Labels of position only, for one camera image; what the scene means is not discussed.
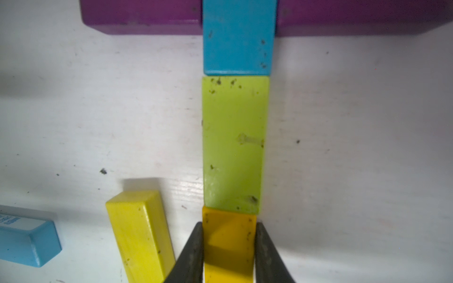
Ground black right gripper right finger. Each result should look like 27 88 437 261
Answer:
255 222 295 283

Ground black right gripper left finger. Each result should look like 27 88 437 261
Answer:
164 222 204 283

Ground yellow-orange block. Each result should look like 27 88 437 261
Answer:
202 206 257 283

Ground yellow long block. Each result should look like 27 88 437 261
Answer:
106 190 175 283

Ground light blue long block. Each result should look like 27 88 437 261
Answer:
1 205 63 268

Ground lime green block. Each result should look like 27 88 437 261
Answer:
202 76 270 215

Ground teal long block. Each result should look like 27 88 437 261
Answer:
202 0 277 76

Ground purple block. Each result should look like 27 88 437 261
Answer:
276 0 453 37
80 0 202 35

